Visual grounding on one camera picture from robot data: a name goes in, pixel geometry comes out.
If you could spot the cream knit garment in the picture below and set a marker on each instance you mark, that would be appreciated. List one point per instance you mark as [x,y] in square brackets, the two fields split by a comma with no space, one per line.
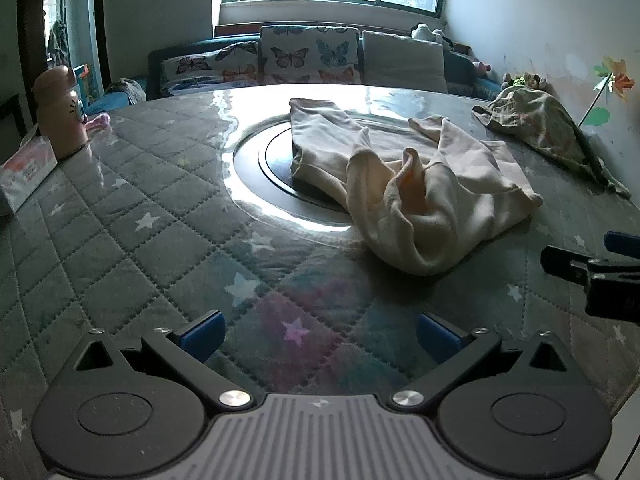
[450,200]

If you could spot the paper pinwheel flower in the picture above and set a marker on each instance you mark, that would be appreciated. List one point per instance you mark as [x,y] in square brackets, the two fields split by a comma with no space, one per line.
[612,77]

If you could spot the long butterfly print cushion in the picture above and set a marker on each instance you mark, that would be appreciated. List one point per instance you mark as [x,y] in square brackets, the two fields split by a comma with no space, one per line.
[210,67]

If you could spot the large butterfly print cushion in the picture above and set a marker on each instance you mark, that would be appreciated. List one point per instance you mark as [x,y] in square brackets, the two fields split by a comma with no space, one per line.
[310,55]

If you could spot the blue sofa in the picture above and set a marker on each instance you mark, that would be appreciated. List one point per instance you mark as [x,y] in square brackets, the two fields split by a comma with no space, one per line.
[170,52]

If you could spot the colourful toy box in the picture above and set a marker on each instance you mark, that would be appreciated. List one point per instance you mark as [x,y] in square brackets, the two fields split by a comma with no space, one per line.
[84,80]

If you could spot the green printed garment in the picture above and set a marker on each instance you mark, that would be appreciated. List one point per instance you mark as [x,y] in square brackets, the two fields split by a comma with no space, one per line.
[540,120]

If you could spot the tissue box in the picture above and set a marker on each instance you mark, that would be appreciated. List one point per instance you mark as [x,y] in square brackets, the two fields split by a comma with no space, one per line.
[25,170]

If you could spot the pink drink bottle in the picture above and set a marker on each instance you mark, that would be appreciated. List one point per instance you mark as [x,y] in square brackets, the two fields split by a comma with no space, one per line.
[60,110]

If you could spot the small pink toy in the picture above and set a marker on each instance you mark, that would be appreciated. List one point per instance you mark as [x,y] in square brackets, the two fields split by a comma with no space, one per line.
[97,122]

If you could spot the hanging clothes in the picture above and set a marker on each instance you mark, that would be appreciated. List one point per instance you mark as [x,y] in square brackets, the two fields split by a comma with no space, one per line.
[56,37]

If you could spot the white plush toy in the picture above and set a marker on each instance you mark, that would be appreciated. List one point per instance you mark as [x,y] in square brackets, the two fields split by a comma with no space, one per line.
[425,32]

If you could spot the grey crumpled blanket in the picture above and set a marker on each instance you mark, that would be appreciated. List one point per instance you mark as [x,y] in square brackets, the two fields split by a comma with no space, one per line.
[127,90]

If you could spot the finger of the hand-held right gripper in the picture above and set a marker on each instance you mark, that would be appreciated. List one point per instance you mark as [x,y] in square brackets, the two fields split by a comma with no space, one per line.
[565,260]
[622,241]

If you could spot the plain grey cushion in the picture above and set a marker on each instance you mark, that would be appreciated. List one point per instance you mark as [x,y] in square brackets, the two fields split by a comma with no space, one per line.
[400,60]

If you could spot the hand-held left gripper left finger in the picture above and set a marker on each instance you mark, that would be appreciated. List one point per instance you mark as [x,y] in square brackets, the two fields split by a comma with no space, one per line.
[202,335]

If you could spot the pink plush toy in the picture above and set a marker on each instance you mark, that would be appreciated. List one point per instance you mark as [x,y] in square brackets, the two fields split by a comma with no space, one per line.
[480,66]

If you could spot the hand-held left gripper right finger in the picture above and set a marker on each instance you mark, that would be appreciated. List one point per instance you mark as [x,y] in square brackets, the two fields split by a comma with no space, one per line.
[439,336]

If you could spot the round black induction cooktop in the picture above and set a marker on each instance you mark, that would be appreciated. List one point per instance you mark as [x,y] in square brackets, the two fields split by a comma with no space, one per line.
[277,155]

